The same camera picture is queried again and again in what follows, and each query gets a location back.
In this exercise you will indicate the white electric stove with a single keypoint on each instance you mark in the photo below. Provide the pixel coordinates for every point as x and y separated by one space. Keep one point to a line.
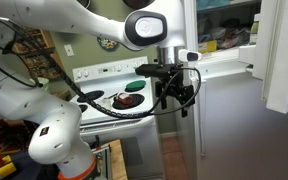
137 146

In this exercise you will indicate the yellow control box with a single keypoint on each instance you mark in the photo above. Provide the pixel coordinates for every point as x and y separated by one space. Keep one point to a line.
0 171

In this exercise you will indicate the frozen food bags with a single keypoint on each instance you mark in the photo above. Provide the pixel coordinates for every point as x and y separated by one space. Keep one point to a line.
232 35

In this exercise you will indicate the aluminium base frame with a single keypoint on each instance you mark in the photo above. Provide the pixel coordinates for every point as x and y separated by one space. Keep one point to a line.
104 163

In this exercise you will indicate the brown hanging pan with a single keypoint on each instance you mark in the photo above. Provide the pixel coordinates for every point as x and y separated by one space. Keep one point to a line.
135 3

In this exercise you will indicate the decorative ceramic wall plate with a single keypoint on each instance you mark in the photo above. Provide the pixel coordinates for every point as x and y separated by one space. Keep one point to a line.
107 45

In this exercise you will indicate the green round pot holder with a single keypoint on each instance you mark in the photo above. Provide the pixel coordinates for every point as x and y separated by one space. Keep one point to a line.
135 85

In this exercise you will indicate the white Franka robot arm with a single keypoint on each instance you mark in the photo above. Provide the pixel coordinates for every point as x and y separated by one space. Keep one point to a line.
50 120

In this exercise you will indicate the yellow food box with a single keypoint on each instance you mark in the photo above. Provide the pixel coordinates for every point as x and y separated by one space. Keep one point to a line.
207 46

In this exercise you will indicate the pale bottle green cap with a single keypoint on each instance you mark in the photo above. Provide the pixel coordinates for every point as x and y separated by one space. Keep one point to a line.
254 30

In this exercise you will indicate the wooden table top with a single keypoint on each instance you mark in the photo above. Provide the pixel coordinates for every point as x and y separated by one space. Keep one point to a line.
119 163

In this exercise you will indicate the translucent white plastic bowl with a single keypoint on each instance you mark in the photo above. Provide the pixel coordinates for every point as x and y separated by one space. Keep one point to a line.
107 102

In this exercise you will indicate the wooden spice rack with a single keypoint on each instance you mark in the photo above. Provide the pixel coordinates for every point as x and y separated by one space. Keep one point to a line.
40 63

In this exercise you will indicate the brown bottle white cap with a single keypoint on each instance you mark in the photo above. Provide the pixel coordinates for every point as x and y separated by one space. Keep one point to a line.
125 99

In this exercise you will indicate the dark blue cover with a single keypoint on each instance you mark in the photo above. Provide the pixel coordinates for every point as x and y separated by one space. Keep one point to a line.
27 168

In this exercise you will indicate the white freezer door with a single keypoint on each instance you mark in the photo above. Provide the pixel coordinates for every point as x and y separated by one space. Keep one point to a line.
284 50

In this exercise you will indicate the dark pan with pale rim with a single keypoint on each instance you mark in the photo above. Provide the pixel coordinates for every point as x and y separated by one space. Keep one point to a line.
83 2

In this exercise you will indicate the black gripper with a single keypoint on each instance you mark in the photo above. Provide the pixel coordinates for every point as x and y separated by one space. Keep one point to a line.
172 83

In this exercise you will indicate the teal food bag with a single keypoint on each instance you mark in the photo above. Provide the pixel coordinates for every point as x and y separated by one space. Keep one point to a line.
214 4

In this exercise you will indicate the white light switch plate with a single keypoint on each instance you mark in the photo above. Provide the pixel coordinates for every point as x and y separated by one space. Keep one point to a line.
69 50

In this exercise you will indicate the pale green bowl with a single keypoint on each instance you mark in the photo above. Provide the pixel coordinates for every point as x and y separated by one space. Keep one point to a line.
40 83

